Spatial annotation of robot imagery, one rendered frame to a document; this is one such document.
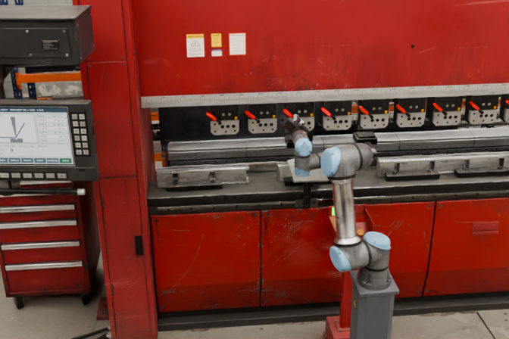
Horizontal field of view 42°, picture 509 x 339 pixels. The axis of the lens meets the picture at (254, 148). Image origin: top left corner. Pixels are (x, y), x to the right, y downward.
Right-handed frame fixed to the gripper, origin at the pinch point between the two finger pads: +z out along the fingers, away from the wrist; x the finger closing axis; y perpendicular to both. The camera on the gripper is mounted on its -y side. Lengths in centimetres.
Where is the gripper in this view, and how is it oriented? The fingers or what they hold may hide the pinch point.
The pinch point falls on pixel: (290, 119)
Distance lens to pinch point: 342.3
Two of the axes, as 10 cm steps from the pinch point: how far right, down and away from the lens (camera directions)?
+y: 7.7, 5.6, 3.2
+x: 6.4, -7.3, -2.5
